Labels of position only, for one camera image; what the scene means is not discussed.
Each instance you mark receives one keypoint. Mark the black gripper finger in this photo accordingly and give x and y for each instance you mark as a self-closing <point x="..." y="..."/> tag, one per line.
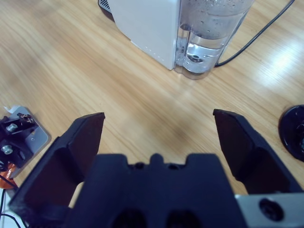
<point x="261" y="166"/>
<point x="59" y="166"/>

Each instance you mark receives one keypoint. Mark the black capsule holder with rods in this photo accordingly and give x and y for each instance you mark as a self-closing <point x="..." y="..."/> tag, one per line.
<point x="291" y="133"/>

